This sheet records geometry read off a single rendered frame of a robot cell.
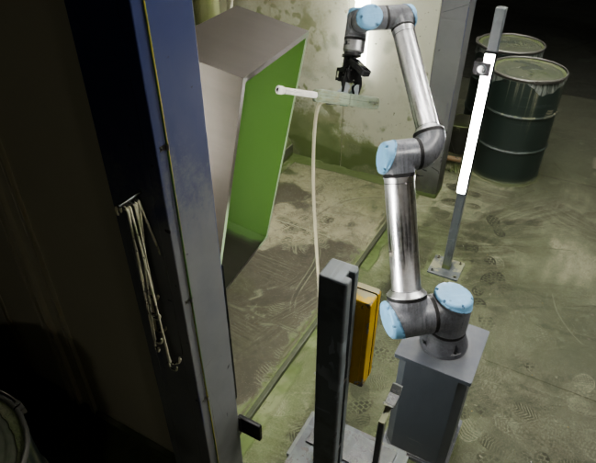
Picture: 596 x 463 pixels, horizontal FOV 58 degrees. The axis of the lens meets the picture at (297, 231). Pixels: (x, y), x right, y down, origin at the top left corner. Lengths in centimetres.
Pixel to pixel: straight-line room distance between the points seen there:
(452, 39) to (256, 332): 228
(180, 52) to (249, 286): 231
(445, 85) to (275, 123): 166
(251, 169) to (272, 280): 85
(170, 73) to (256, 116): 151
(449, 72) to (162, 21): 297
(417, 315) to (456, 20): 232
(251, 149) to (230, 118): 80
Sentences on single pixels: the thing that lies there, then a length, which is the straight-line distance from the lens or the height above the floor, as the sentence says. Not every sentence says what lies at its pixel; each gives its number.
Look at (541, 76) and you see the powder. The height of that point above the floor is 86.
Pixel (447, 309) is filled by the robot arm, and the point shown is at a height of 89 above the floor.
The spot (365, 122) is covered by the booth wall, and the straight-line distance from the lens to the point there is 429.
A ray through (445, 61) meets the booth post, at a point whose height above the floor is 108.
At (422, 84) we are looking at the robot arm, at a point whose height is 156.
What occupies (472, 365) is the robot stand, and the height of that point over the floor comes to 64.
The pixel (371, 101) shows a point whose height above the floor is 143.
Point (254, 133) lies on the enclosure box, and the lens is 273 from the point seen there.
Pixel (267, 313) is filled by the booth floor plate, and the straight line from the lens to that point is 318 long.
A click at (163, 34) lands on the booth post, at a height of 197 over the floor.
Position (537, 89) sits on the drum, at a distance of 439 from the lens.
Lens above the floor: 229
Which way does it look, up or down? 36 degrees down
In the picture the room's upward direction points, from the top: straight up
